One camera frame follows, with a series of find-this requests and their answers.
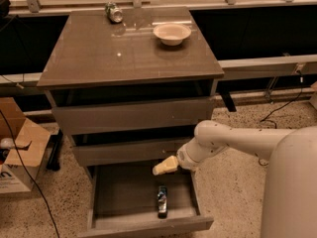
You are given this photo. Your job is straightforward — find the grey open bottom drawer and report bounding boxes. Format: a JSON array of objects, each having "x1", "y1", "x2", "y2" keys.
[{"x1": 78, "y1": 160, "x2": 213, "y2": 238}]

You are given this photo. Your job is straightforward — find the black cable on left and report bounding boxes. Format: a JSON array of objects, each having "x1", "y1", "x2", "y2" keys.
[{"x1": 0, "y1": 108, "x2": 61, "y2": 238}]

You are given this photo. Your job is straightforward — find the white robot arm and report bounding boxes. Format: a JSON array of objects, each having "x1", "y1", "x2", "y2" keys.
[{"x1": 153, "y1": 120, "x2": 317, "y2": 238}]

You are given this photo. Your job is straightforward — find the brown cardboard box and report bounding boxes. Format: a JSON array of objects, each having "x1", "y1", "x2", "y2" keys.
[{"x1": 0, "y1": 97, "x2": 51, "y2": 193}]

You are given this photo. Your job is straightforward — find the blue silver redbull can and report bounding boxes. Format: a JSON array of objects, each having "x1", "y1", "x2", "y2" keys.
[{"x1": 158, "y1": 185, "x2": 167, "y2": 218}]

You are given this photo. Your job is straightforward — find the white ceramic bowl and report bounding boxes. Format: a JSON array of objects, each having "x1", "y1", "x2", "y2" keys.
[{"x1": 154, "y1": 23, "x2": 191, "y2": 46}]

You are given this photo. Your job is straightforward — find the grey middle drawer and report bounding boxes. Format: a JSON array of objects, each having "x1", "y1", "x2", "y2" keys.
[{"x1": 73, "y1": 137, "x2": 190, "y2": 167}]

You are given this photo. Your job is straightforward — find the grey top drawer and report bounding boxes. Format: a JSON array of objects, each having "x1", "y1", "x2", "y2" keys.
[{"x1": 53, "y1": 98, "x2": 213, "y2": 135}]

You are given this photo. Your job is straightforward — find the green crushed soda can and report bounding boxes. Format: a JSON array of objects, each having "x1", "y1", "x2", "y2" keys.
[{"x1": 105, "y1": 2, "x2": 123, "y2": 23}]

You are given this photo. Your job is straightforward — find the grey drawer cabinet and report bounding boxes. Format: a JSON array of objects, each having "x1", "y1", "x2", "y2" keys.
[{"x1": 37, "y1": 6, "x2": 226, "y2": 238}]

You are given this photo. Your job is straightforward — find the black stand leg left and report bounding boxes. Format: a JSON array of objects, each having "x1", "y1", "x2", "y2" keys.
[{"x1": 47, "y1": 130, "x2": 63, "y2": 172}]

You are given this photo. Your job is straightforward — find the black power adapter with cable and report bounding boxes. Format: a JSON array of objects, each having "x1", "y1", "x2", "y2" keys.
[{"x1": 260, "y1": 69, "x2": 303, "y2": 129}]

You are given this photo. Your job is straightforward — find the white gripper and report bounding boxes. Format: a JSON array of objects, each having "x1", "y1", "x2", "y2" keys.
[{"x1": 153, "y1": 139, "x2": 211, "y2": 176}]

